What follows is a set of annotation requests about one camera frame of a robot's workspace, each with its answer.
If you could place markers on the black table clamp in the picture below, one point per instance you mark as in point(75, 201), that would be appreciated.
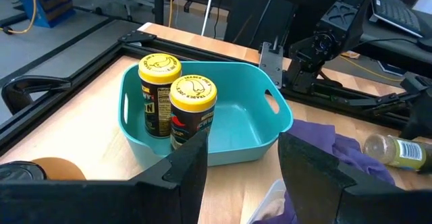
point(33, 84)

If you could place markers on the large yellow plastic bin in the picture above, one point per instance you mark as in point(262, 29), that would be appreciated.
point(60, 170)

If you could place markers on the black keyboard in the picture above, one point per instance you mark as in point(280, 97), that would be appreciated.
point(395, 13)

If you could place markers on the black can yellow lid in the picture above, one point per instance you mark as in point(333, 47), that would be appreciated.
point(192, 92)
point(158, 69)

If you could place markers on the blue box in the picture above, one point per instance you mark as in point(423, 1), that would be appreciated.
point(50, 1)

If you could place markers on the turquoise plastic bin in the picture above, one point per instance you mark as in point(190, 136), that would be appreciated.
point(243, 122)

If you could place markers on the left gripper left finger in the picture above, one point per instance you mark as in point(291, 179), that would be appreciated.
point(118, 203)

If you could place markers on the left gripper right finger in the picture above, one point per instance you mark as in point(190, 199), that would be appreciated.
point(337, 203)

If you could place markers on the green-label spice jar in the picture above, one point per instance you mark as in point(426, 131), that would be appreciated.
point(398, 151)

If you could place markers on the purple cloth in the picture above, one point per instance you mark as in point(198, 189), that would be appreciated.
point(320, 139)

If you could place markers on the black desk leg frame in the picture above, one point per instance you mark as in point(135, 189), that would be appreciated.
point(159, 1)

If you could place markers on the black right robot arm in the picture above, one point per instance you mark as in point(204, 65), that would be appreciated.
point(337, 21)

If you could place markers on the black computer tower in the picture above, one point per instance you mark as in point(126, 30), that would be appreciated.
point(256, 18)

